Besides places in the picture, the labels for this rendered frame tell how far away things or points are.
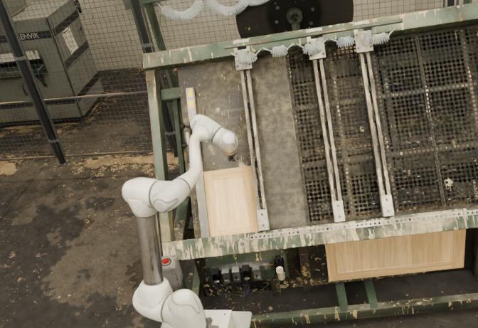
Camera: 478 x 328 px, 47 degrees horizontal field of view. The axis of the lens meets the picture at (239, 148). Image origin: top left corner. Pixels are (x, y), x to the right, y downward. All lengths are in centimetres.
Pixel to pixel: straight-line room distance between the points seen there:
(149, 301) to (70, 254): 241
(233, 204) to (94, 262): 193
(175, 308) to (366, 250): 151
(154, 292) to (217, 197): 85
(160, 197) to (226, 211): 96
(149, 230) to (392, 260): 181
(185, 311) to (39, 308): 226
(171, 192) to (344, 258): 162
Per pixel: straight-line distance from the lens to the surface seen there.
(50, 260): 525
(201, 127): 295
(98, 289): 474
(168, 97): 363
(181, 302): 276
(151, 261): 279
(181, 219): 381
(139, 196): 263
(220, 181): 343
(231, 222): 342
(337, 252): 376
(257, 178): 339
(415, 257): 390
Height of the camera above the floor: 307
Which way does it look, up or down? 31 degrees down
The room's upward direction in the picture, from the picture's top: 11 degrees counter-clockwise
